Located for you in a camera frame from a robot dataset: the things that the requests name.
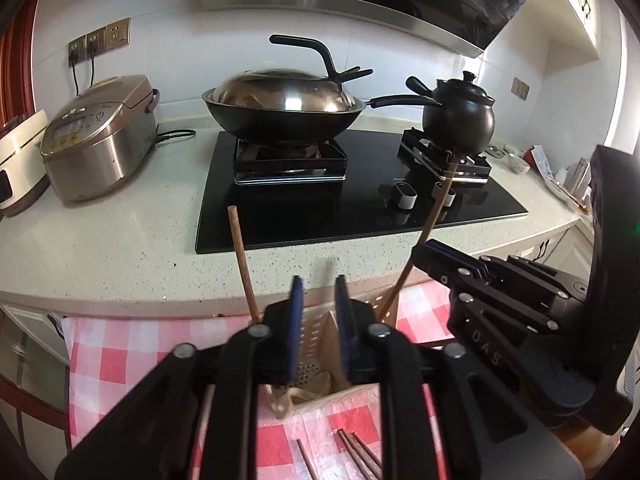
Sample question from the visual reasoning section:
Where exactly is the black burner grate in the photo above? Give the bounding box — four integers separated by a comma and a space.
398, 128, 493, 188
232, 137, 348, 185

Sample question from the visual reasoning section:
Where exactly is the beige perforated utensil holder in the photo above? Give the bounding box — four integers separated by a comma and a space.
260, 280, 401, 418

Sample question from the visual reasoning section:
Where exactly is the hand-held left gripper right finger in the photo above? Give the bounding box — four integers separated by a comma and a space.
334, 274, 586, 480

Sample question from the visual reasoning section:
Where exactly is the white countertop cooker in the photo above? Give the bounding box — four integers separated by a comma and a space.
0, 110, 51, 218

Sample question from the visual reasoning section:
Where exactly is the silver rice cooker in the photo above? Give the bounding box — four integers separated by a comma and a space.
40, 74, 162, 206

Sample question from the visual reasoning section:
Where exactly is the steel wok lid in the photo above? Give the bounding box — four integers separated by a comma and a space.
212, 34, 375, 113

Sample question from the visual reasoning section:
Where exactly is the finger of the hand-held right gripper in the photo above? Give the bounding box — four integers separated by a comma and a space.
425, 239, 588, 301
411, 244, 560, 335

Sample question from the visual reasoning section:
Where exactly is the red white checkered tablecloth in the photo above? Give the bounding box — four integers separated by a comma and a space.
60, 280, 640, 480

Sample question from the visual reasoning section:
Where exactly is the shallow dish with food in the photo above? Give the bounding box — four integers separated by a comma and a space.
545, 175, 593, 213

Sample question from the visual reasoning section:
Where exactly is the white red packet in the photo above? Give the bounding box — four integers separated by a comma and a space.
530, 145, 557, 181

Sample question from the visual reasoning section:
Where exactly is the red wooden door frame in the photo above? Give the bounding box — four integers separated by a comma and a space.
0, 0, 40, 128

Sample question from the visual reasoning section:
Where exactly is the stainless steel thermos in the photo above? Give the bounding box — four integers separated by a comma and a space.
567, 156, 593, 198

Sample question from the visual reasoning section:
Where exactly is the black glass cooktop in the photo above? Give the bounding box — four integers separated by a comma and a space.
195, 127, 530, 255

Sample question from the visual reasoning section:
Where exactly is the black clay pot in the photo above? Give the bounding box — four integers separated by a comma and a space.
406, 71, 497, 153

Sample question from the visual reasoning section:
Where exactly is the reddish brown chopstick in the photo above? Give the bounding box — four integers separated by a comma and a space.
227, 205, 262, 323
375, 149, 458, 321

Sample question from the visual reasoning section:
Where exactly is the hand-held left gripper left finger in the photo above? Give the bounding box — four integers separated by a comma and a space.
52, 275, 306, 480

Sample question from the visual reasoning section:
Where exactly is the black wok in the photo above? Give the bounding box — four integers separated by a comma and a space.
201, 87, 441, 142

